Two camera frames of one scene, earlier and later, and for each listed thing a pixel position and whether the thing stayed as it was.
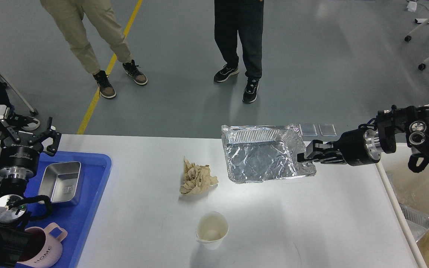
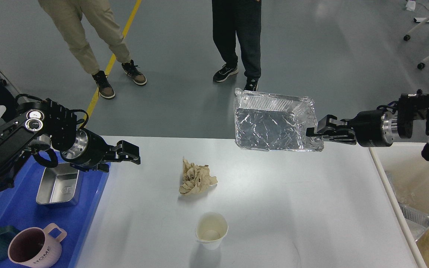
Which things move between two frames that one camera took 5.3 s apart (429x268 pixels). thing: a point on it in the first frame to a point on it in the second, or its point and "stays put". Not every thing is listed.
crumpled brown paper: [197, 178] stays put
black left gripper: [21, 162] to [88, 152]
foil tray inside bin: [418, 223] stays put
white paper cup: [212, 227] stays put
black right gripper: [355, 147] to [373, 128]
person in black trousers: [244, 18] stays put
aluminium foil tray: [260, 153] to [274, 122]
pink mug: [41, 249] stays put
